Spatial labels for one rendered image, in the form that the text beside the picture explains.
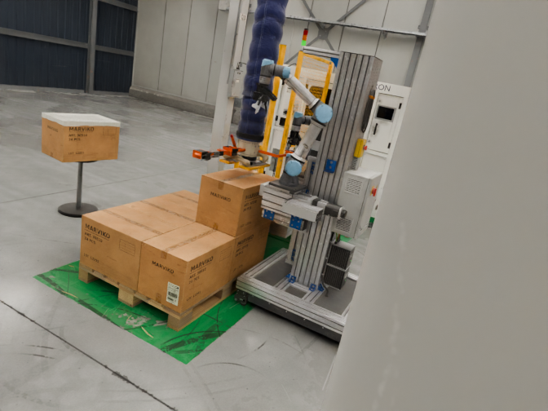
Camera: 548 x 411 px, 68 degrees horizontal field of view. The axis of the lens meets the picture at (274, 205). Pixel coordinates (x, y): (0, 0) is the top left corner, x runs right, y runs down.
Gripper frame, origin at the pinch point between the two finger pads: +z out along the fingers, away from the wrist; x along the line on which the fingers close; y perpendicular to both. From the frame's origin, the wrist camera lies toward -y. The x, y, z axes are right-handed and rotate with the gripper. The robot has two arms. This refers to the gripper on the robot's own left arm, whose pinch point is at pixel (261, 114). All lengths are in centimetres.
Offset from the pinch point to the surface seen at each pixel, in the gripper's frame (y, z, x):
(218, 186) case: 31, 62, -9
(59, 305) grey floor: 88, 152, 83
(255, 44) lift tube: 30, -45, -28
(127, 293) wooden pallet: 56, 142, 51
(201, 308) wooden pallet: 11, 150, 20
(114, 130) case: 200, 59, -61
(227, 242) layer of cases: 8, 98, 3
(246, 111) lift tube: 28.7, 3.5, -28.9
